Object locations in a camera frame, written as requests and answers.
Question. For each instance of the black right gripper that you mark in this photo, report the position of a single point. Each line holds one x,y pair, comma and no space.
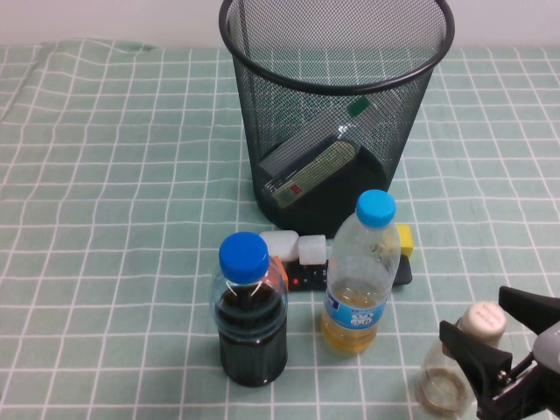
520,394

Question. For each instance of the dark liquid bottle blue cap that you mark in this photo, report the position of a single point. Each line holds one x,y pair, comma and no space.
251,332

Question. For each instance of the yellow liquid bottle light-blue cap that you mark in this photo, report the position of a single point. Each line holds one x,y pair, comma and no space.
356,271

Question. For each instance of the brown-label bottle cream cap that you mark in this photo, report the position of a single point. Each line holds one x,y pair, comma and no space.
437,385

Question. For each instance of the square white block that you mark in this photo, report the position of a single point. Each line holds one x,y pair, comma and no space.
311,249

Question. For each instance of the orange block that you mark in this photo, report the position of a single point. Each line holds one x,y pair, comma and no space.
282,275

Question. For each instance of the green white-checked tablecloth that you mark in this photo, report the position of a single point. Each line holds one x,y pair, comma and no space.
109,175

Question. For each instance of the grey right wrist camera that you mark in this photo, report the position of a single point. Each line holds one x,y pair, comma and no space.
549,345

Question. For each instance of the rounded white block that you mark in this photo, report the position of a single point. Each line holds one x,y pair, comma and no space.
282,245

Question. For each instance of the green-label bottle white cap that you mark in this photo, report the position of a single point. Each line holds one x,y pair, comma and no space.
315,166

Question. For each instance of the yellow block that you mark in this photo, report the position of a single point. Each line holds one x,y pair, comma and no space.
407,240

